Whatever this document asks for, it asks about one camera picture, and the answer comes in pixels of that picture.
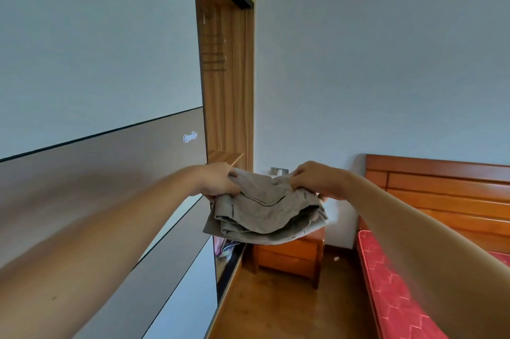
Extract wooden wardrobe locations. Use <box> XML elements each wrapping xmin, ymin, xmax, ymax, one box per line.
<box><xmin>0</xmin><ymin>0</ymin><xmax>256</xmax><ymax>339</ymax></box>

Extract person's left hand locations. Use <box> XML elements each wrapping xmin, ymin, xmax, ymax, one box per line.
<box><xmin>197</xmin><ymin>162</ymin><xmax>242</xmax><ymax>198</ymax></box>

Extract pink clothes pile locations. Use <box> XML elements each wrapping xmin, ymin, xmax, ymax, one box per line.
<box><xmin>218</xmin><ymin>241</ymin><xmax>246</xmax><ymax>260</ymax></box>

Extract red quilted mattress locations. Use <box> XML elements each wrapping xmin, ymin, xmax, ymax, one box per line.
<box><xmin>355</xmin><ymin>230</ymin><xmax>510</xmax><ymax>339</ymax></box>

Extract frosted wardrobe sliding door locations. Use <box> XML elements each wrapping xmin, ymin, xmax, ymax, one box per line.
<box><xmin>0</xmin><ymin>0</ymin><xmax>219</xmax><ymax>339</ymax></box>

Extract person's left forearm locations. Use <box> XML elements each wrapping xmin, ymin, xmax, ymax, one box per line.
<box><xmin>0</xmin><ymin>165</ymin><xmax>204</xmax><ymax>339</ymax></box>

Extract person's right forearm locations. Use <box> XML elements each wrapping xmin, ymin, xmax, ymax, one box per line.
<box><xmin>344</xmin><ymin>173</ymin><xmax>510</xmax><ymax>339</ymax></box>

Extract person's right hand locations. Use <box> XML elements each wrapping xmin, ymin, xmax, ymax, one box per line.
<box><xmin>290</xmin><ymin>160</ymin><xmax>353</xmax><ymax>201</ymax></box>

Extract wooden nightstand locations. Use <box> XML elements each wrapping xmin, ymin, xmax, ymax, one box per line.
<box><xmin>250</xmin><ymin>227</ymin><xmax>326</xmax><ymax>290</ymax></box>

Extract grey trousers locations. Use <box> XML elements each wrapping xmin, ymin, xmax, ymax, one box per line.
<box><xmin>203</xmin><ymin>168</ymin><xmax>328</xmax><ymax>246</ymax></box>

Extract wooden bed headboard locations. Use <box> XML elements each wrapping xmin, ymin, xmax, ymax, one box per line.
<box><xmin>356</xmin><ymin>154</ymin><xmax>510</xmax><ymax>255</ymax></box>

